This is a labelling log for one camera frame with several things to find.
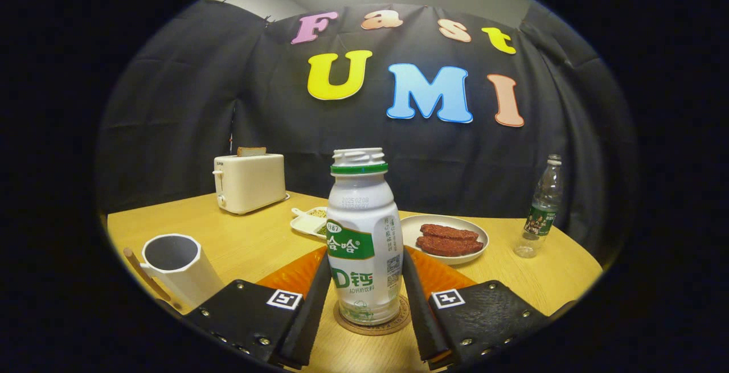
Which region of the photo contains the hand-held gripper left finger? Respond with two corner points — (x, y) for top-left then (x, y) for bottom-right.
(182, 246), (333, 370)

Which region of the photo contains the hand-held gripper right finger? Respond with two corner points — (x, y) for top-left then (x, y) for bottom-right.
(402, 246), (552, 369)

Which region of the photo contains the round wooden coaster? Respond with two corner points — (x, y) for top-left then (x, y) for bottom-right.
(333, 295), (412, 337)

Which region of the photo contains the white juice bottle green label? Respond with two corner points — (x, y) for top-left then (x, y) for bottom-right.
(326, 147), (404, 326)

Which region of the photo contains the white cup wooden handle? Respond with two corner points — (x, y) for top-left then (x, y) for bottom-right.
(123, 233), (227, 312)

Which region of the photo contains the clear plastic water bottle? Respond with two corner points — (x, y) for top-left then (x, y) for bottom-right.
(514, 154), (564, 259)

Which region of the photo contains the red sausage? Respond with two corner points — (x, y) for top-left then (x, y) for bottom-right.
(416, 236), (485, 257)
(420, 224), (480, 241)

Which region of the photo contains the white round plate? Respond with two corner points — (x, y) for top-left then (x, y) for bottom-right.
(400, 214), (490, 265)

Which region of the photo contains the white divided dish of beans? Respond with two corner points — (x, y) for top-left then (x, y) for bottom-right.
(290, 207), (329, 239)

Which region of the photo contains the wooden table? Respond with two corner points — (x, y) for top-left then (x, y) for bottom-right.
(107, 191), (603, 373)

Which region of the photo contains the cream toaster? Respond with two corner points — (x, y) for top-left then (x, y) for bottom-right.
(213, 153), (287, 215)

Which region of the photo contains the black backdrop cloth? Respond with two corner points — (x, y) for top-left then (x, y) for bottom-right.
(96, 0), (636, 265)

